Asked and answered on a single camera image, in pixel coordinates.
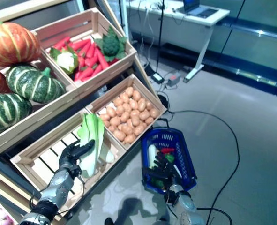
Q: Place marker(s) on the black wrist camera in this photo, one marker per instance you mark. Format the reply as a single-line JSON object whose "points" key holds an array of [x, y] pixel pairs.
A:
{"points": [[76, 171], [171, 198]]}

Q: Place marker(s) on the green bell pepper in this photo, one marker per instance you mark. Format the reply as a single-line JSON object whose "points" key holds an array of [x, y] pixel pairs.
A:
{"points": [[169, 157]]}

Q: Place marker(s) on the black tripod pole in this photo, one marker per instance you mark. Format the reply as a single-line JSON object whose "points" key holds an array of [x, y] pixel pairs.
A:
{"points": [[160, 28]]}

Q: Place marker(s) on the brown potato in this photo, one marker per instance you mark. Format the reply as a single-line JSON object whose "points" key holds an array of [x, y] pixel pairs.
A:
{"points": [[130, 138], [119, 135], [139, 130]]}

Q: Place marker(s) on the grey box with red button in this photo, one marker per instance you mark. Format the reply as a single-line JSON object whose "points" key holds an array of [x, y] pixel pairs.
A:
{"points": [[174, 80]]}

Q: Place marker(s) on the green broccoli with leaves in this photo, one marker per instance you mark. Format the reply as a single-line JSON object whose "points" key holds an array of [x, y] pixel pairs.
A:
{"points": [[111, 43]]}

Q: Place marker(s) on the blue plastic shopping basket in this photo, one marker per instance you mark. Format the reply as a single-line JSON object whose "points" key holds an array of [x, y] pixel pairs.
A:
{"points": [[144, 152]]}

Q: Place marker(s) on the grey laptop computer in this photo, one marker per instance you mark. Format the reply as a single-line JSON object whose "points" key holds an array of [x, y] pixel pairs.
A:
{"points": [[199, 11]]}

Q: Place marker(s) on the black power adapter brick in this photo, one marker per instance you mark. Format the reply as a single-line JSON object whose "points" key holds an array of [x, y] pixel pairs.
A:
{"points": [[157, 77]]}

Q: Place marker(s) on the white cauliflower with leaves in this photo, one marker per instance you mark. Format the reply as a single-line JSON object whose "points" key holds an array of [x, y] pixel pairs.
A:
{"points": [[65, 59]]}

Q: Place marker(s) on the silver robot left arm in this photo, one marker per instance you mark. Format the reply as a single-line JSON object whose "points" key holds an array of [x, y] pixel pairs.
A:
{"points": [[58, 185]]}

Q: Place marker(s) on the red carrot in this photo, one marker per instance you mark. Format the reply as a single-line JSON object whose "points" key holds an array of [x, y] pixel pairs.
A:
{"points": [[84, 73], [80, 44], [61, 42], [102, 58]]}

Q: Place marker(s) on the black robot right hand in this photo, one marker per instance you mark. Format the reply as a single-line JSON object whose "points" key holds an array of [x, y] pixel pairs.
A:
{"points": [[164, 173]]}

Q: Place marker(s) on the blue metal wall shelf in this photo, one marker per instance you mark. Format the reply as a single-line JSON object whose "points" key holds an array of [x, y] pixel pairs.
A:
{"points": [[246, 75], [257, 32]]}

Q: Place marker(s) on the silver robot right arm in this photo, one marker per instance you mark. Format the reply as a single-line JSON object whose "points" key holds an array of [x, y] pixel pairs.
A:
{"points": [[187, 204]]}

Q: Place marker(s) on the green striped pumpkin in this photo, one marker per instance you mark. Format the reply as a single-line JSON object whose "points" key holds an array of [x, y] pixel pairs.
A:
{"points": [[35, 85], [7, 112]]}

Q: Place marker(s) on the large light wooden crate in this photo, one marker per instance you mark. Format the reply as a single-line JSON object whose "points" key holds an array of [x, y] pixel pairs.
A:
{"points": [[35, 124]]}

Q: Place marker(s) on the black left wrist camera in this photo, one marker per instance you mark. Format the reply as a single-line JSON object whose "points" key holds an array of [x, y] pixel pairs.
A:
{"points": [[76, 171]]}

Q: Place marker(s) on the wooden tiered display stand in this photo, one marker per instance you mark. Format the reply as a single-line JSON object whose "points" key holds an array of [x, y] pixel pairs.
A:
{"points": [[147, 82]]}

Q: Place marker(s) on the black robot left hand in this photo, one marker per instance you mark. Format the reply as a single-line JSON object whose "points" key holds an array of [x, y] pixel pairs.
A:
{"points": [[70, 155]]}

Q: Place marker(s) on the red chili pepper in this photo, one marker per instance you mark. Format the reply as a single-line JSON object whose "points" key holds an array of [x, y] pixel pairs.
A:
{"points": [[168, 149]]}

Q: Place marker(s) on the white office desk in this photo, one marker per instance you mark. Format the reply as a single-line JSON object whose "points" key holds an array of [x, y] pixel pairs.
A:
{"points": [[187, 32]]}

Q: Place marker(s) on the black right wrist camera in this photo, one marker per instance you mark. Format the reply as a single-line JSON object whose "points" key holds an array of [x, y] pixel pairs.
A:
{"points": [[171, 198]]}

